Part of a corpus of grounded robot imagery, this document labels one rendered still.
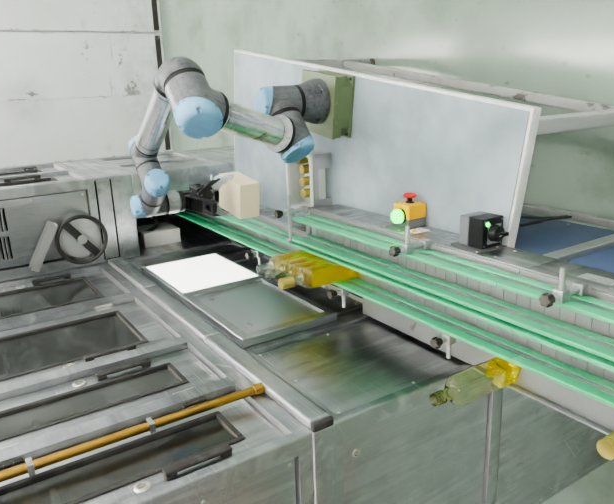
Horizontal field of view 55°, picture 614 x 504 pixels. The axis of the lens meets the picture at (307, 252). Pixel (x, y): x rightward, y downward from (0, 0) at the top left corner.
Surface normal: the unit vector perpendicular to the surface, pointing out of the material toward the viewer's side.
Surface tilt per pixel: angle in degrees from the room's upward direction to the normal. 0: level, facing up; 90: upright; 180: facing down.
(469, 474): 89
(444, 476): 91
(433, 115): 0
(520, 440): 90
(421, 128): 0
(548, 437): 90
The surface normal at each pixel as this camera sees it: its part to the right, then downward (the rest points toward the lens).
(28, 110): 0.55, 0.22
